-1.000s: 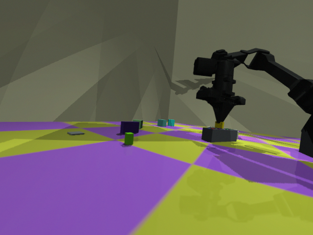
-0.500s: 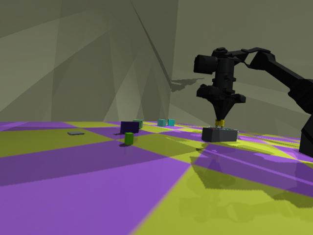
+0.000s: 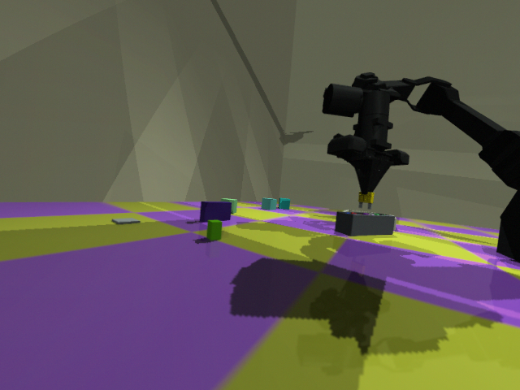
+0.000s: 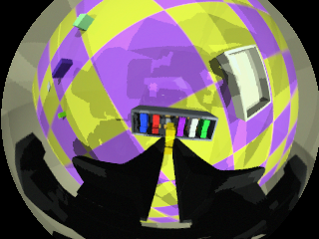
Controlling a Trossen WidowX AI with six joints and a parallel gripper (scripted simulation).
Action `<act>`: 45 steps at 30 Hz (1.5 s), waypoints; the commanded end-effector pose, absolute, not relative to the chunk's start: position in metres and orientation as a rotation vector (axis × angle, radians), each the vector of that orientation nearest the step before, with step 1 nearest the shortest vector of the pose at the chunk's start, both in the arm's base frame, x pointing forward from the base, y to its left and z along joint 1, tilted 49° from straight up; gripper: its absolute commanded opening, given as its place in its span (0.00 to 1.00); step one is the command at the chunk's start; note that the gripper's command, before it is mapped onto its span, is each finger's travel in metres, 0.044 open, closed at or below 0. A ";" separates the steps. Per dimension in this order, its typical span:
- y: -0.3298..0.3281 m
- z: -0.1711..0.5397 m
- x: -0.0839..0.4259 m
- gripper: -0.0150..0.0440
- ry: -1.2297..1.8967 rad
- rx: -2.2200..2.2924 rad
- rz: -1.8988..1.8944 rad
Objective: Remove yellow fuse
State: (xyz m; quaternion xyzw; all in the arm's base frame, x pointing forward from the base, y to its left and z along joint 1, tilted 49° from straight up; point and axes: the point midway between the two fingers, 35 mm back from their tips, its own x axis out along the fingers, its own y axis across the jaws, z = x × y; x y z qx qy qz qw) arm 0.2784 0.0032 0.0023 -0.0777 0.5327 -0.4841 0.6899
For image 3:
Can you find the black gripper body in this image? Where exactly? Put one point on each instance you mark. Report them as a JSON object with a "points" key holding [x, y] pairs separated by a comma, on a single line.
{"points": [[371, 140]]}

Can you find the yellow blade fuse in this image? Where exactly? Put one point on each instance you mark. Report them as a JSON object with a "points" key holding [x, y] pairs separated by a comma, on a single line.
{"points": [[367, 198]]}

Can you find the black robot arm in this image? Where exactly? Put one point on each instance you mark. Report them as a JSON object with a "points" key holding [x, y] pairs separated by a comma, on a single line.
{"points": [[369, 95]]}

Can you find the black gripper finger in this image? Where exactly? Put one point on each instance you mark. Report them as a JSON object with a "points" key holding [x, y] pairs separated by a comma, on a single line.
{"points": [[365, 170], [380, 172]]}

